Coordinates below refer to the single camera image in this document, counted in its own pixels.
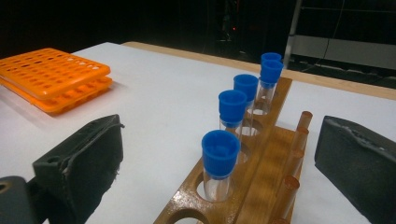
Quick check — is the blue-capped glass test tube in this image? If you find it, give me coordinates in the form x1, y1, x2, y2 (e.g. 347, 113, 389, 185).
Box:
233, 74, 260, 136
261, 51, 283, 63
253, 60, 285, 116
201, 130, 241, 203
218, 89, 248, 162

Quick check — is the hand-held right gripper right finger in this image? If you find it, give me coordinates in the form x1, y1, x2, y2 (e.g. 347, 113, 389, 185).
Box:
314, 115, 396, 224

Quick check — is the wooden test tube rack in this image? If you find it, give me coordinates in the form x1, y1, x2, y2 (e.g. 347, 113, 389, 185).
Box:
153, 77, 314, 224

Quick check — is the grey metal stand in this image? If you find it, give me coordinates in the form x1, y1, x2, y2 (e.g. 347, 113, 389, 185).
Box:
283, 0, 396, 71

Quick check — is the orange plastic tube rack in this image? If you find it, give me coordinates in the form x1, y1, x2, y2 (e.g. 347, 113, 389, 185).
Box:
0, 47, 114, 114

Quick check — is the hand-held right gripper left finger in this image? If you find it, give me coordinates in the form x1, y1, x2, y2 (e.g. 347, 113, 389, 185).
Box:
32, 114, 125, 224

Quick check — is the white table mat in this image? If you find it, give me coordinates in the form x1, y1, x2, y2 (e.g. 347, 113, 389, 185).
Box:
0, 41, 396, 224

